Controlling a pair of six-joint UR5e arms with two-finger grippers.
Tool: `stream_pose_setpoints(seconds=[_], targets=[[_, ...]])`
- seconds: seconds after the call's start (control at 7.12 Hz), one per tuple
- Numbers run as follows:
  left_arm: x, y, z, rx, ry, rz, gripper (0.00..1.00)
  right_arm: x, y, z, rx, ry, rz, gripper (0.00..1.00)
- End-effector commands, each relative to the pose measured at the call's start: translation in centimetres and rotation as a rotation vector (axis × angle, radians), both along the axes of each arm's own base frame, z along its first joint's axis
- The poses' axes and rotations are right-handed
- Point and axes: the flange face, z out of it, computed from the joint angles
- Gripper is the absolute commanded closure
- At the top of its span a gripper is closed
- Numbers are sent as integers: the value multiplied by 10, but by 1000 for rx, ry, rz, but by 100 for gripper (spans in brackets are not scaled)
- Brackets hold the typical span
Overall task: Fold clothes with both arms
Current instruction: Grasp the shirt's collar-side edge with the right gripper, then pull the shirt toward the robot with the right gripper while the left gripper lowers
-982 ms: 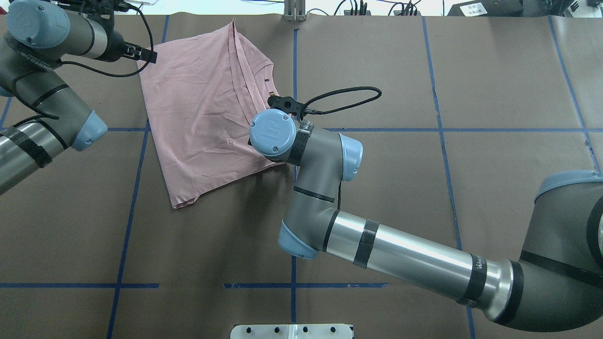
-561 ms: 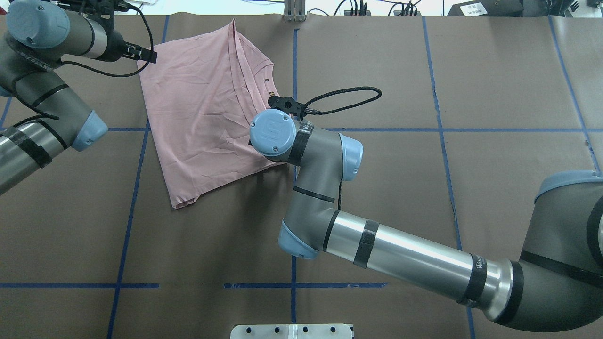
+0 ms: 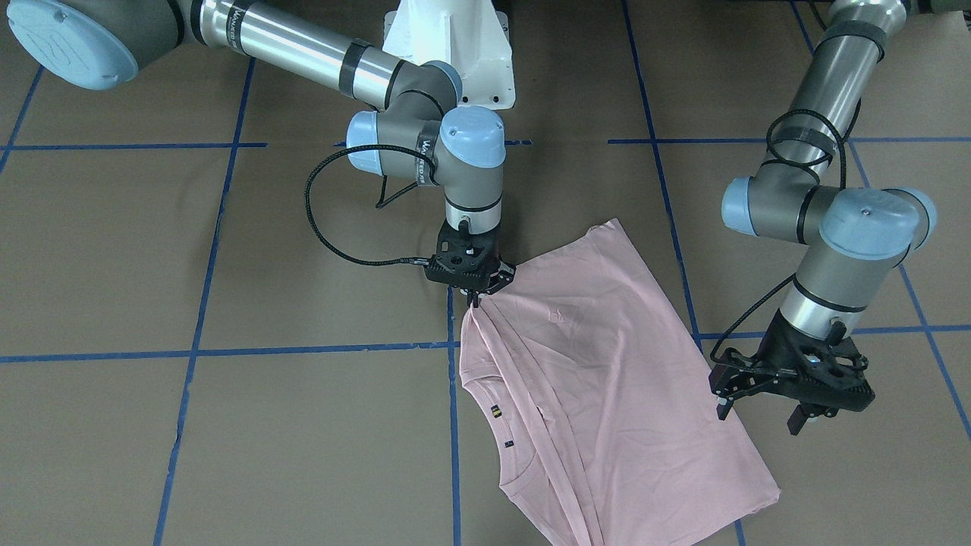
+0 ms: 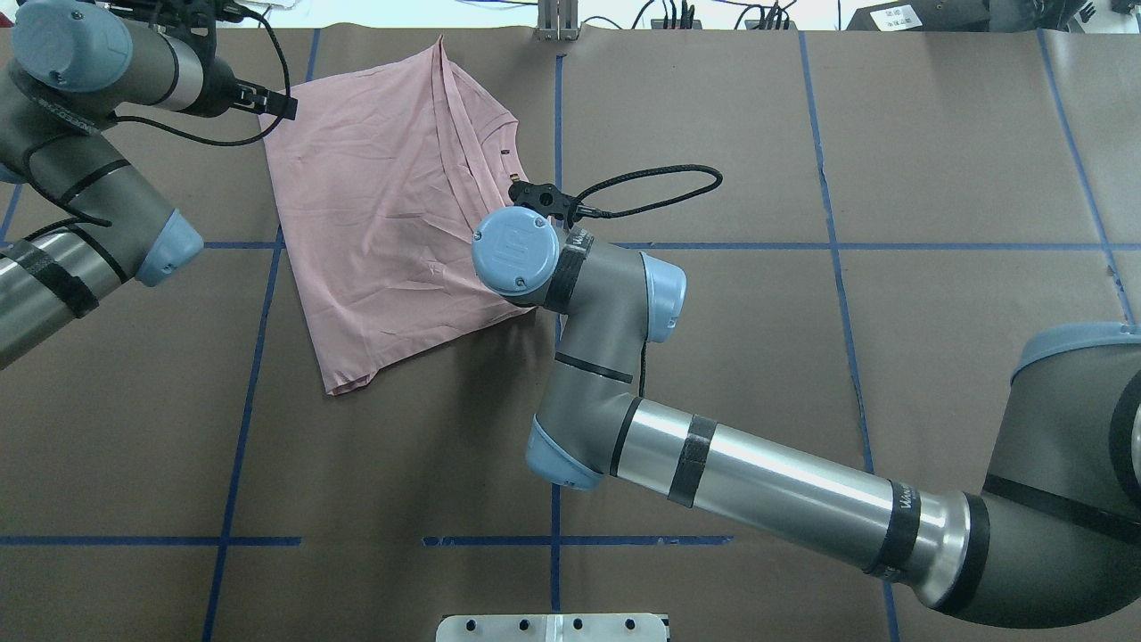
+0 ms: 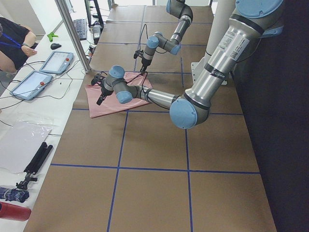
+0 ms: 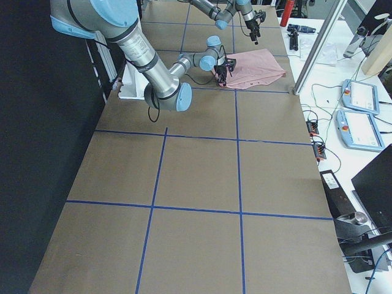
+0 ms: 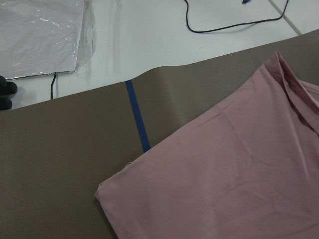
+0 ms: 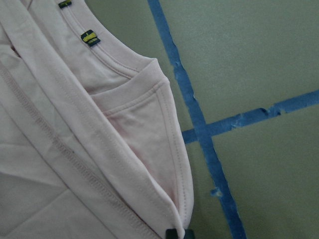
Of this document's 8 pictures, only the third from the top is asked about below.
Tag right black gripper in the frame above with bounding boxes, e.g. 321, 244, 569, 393
424, 221, 516, 309

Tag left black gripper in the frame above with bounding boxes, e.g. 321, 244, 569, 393
709, 312, 876, 436

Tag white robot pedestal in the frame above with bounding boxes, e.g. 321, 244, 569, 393
382, 1, 517, 111

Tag pink printed t-shirt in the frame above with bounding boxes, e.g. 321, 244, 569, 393
458, 220, 781, 545

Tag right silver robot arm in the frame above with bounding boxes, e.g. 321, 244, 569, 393
6, 1, 516, 306

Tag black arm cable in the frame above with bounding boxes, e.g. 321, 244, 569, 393
709, 110, 850, 365
305, 146, 437, 268

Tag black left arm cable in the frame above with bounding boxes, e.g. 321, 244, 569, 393
709, 110, 850, 365

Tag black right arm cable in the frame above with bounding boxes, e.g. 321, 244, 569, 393
305, 146, 437, 268

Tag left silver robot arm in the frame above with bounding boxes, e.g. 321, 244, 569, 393
709, 1, 937, 435

